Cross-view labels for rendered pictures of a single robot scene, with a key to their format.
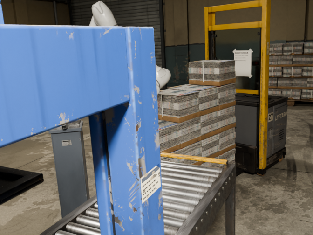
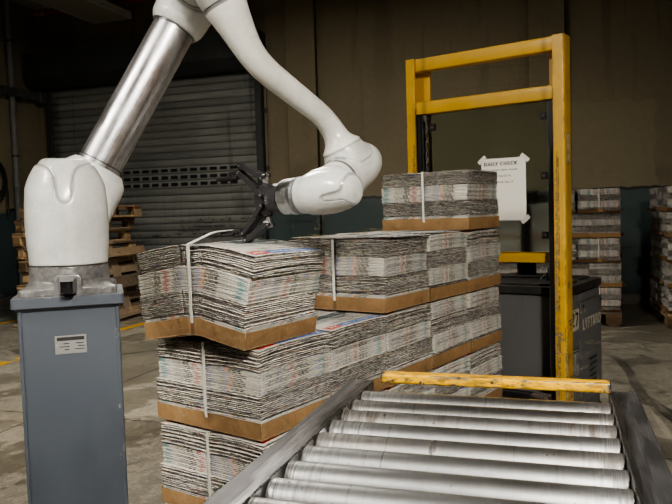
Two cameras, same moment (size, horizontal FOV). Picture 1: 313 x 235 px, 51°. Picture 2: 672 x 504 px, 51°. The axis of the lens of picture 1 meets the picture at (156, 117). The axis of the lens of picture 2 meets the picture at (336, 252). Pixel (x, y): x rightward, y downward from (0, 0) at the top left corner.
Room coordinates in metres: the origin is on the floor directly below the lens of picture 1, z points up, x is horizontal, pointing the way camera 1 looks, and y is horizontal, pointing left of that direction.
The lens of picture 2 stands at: (0.64, 0.30, 1.15)
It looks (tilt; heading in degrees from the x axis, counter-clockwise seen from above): 3 degrees down; 350
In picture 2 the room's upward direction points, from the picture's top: 2 degrees counter-clockwise
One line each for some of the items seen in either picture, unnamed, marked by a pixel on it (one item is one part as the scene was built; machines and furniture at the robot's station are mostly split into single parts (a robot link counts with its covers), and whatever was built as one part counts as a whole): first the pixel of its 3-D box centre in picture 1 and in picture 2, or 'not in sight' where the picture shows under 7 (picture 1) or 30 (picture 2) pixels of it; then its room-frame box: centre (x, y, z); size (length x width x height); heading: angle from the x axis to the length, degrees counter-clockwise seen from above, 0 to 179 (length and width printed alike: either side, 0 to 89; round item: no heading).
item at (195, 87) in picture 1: (191, 87); (397, 232); (3.14, -0.35, 1.06); 0.37 x 0.28 x 0.01; 43
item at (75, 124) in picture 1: (65, 121); (69, 278); (2.13, 0.60, 1.03); 0.22 x 0.18 x 0.06; 8
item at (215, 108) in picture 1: (194, 108); (404, 288); (3.13, -0.37, 0.86); 0.38 x 0.29 x 0.04; 43
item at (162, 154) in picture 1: (193, 157); (491, 381); (1.91, -0.21, 0.81); 0.43 x 0.03 x 0.02; 63
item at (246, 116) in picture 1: (251, 128); (518, 356); (3.90, -1.16, 0.40); 0.69 x 0.55 x 0.80; 44
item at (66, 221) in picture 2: not in sight; (66, 210); (2.16, 0.61, 1.17); 0.18 x 0.16 x 0.22; 9
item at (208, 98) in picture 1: (193, 99); (403, 264); (3.12, -0.37, 0.95); 0.38 x 0.29 x 0.23; 43
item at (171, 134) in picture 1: (166, 164); (341, 438); (2.82, -0.07, 0.42); 1.17 x 0.39 x 0.83; 134
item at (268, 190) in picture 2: not in sight; (270, 199); (2.38, 0.17, 1.18); 0.09 x 0.07 x 0.08; 45
